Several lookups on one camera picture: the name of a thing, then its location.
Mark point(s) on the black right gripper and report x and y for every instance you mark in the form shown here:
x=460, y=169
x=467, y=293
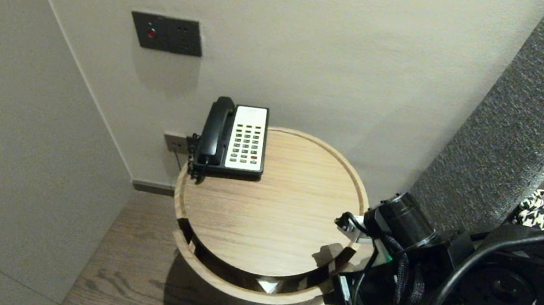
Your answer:
x=406, y=217

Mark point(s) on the white gold tissue pack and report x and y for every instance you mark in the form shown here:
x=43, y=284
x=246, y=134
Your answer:
x=268, y=286

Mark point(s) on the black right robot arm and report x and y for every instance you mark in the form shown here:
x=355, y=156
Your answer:
x=505, y=288

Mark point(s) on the round wooden nightstand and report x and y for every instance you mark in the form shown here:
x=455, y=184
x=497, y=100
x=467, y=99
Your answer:
x=272, y=198

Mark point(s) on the white black telephone base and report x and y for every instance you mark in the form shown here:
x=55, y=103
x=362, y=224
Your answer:
x=248, y=140

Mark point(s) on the black telephone handset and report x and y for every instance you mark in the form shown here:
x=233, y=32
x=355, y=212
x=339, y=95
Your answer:
x=216, y=126

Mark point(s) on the grey fabric headboard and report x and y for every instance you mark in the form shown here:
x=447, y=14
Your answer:
x=508, y=121

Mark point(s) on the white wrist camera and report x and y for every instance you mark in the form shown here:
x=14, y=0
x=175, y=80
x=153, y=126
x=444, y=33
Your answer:
x=357, y=227

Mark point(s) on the grey wall socket plate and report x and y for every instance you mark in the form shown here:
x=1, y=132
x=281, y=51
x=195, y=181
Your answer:
x=172, y=143

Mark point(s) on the dark wall switch panel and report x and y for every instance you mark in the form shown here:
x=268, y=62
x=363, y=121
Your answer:
x=168, y=34

